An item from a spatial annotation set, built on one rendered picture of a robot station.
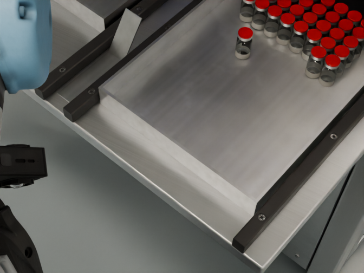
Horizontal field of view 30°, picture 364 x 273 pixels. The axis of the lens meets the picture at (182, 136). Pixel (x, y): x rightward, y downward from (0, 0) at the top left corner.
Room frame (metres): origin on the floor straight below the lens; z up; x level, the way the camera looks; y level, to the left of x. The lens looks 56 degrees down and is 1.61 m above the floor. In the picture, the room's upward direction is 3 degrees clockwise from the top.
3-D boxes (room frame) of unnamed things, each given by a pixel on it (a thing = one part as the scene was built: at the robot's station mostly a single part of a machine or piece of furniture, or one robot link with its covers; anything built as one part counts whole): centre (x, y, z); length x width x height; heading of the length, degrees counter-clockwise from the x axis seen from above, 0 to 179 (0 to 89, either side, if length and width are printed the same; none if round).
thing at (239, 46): (0.64, -0.08, 0.90); 0.02 x 0.02 x 0.04
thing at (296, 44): (0.67, -0.15, 0.90); 0.18 x 0.02 x 0.05; 51
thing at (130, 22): (0.60, 0.12, 0.91); 0.14 x 0.03 x 0.06; 142
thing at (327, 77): (0.60, -0.20, 0.90); 0.02 x 0.02 x 0.05
